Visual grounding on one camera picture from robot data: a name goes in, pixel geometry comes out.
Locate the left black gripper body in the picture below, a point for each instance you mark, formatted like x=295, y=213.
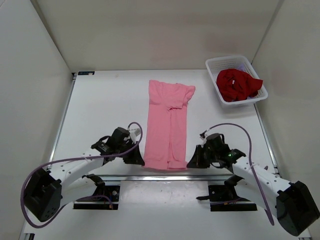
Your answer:
x=122, y=148

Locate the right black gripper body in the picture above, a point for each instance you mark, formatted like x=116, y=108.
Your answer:
x=210, y=156

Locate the pink t shirt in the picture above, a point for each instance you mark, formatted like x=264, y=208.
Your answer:
x=166, y=136

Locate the red t shirt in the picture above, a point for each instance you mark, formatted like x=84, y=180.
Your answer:
x=236, y=85

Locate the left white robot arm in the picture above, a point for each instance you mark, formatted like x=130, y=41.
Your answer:
x=51, y=186

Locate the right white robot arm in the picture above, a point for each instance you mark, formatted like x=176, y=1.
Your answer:
x=290, y=203

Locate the blue table label sticker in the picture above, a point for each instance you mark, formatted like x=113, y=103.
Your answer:
x=86, y=73

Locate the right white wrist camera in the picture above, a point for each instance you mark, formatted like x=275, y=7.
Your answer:
x=204, y=136

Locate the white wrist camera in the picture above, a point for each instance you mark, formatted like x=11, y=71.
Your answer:
x=134, y=133
x=204, y=136

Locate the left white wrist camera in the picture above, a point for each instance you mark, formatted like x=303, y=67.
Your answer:
x=134, y=133

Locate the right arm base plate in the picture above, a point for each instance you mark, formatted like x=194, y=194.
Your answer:
x=224, y=199

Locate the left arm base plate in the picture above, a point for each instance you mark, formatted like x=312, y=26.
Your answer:
x=105, y=197

